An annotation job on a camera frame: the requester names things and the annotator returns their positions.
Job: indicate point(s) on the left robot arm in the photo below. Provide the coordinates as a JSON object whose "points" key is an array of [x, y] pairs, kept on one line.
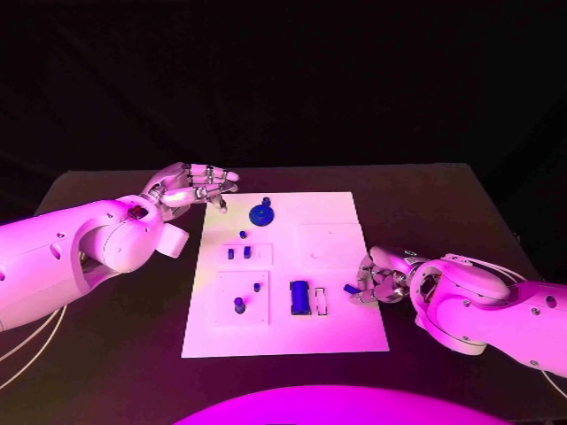
{"points": [[35, 259]]}

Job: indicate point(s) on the blue cylinder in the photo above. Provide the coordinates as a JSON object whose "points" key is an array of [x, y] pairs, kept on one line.
{"points": [[238, 305]]}

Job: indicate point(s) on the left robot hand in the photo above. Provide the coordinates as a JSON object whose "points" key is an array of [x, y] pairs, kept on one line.
{"points": [[188, 186]]}

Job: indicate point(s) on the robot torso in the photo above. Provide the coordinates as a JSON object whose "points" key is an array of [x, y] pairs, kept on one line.
{"points": [[345, 406]]}

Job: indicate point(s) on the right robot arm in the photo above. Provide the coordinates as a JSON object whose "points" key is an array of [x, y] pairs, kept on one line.
{"points": [[504, 315]]}

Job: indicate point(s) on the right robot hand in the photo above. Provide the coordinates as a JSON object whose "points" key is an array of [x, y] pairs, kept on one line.
{"points": [[384, 275]]}

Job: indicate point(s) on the large blue block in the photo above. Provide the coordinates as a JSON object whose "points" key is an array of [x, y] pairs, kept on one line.
{"points": [[300, 298]]}

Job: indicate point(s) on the blue gear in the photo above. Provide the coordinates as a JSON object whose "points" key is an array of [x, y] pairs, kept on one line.
{"points": [[261, 215]]}

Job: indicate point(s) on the white task board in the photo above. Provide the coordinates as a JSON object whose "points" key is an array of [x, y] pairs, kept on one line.
{"points": [[283, 282]]}

